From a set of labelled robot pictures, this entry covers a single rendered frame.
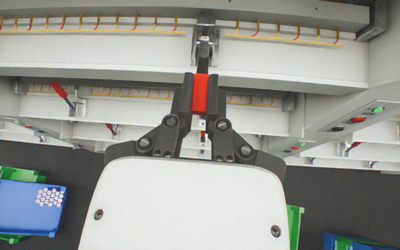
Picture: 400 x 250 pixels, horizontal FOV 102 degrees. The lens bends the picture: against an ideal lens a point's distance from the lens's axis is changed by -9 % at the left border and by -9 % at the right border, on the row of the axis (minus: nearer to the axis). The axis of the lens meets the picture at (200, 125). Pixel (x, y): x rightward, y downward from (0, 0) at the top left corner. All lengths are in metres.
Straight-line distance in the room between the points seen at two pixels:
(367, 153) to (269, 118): 0.44
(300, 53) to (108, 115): 0.36
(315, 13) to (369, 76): 0.09
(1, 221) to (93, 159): 0.43
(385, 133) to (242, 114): 0.32
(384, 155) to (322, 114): 0.50
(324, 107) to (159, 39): 0.25
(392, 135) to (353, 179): 0.59
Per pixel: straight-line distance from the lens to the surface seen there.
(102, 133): 0.64
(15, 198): 1.10
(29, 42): 0.29
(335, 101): 0.30
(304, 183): 0.97
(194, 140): 0.55
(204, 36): 0.17
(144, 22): 0.22
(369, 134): 0.51
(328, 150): 0.67
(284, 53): 0.21
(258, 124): 0.38
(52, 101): 0.50
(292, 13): 0.21
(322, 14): 0.22
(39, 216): 1.08
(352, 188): 1.10
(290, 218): 0.93
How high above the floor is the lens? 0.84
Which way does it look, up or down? 71 degrees down
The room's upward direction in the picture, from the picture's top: 2 degrees counter-clockwise
